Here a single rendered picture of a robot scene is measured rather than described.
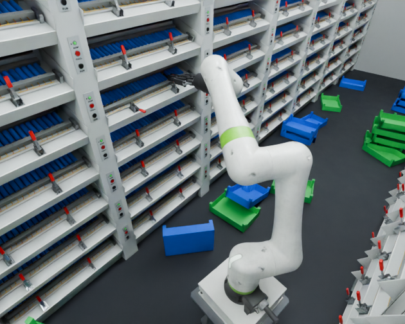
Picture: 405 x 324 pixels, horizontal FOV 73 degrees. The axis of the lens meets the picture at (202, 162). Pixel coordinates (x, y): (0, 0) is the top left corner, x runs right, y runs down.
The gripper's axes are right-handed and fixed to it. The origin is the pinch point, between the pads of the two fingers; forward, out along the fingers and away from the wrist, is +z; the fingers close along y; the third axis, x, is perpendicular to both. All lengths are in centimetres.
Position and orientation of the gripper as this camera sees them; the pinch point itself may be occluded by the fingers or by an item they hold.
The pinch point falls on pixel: (174, 77)
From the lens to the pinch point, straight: 145.5
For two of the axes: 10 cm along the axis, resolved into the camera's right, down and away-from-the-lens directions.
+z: -7.5, -2.8, 6.0
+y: 6.5, -4.7, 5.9
